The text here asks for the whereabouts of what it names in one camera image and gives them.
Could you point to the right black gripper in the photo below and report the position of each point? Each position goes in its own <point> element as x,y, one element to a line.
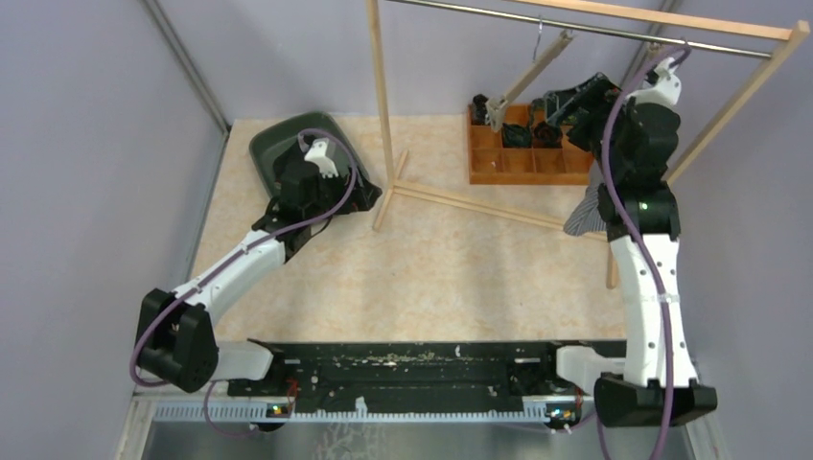
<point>595,96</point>

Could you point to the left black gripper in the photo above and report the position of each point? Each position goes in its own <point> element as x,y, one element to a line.
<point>362,197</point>

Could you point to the wooden clip hanger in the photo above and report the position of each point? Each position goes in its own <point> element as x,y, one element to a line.
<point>496,106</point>

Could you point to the grey striped underwear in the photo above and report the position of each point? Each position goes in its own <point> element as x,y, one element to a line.
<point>585,217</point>

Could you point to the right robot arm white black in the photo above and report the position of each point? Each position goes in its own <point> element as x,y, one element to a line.
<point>631,135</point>

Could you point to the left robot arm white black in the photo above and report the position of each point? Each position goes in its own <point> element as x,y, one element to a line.
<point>175,340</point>

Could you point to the folded green camouflage cloth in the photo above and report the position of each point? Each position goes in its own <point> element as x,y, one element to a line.
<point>538,108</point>

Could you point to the rolled black red sock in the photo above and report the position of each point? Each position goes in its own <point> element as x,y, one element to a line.
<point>545,136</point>

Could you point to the rolled dark sock middle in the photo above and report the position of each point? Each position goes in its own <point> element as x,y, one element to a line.
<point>515,136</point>

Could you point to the rolled black sock top-left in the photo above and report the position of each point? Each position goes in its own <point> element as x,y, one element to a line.
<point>481,111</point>

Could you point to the green plastic basin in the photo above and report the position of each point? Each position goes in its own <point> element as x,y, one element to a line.
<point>267,146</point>

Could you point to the wooden compartment tray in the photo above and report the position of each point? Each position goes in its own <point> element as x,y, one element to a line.
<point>490,162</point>

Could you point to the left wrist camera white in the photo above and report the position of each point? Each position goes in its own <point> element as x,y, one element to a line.
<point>322,153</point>

